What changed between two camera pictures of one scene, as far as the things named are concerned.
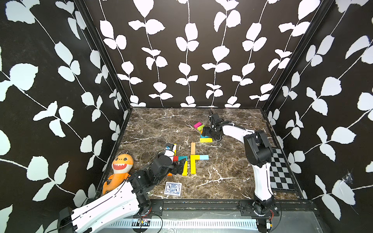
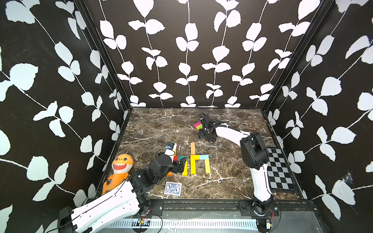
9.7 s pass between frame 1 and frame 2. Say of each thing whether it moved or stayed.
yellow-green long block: moved
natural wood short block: stayed
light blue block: stayed
